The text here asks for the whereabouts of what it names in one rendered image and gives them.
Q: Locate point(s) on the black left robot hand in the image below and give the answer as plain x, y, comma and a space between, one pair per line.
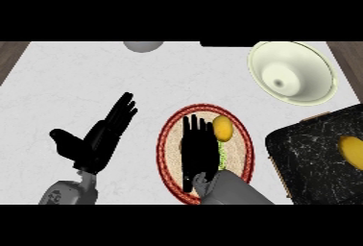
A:
96, 141

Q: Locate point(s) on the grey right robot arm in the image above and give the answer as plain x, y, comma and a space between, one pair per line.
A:
232, 189

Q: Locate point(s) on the round red-rimmed woven placemat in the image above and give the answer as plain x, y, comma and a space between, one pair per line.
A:
237, 150

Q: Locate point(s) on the yellow round fruit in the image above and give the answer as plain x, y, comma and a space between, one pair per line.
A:
351, 152

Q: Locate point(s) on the yellow green squash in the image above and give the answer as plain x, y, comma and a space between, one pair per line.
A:
221, 131

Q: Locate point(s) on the cream white bowl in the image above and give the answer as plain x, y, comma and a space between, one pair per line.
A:
292, 72

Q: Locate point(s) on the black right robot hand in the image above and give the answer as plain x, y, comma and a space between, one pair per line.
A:
198, 153

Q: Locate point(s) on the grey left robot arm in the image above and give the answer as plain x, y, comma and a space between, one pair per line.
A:
71, 190

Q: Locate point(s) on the grey round object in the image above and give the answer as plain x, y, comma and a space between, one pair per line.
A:
142, 45

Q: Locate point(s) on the black marble cutting board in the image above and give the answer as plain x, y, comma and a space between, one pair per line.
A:
311, 160

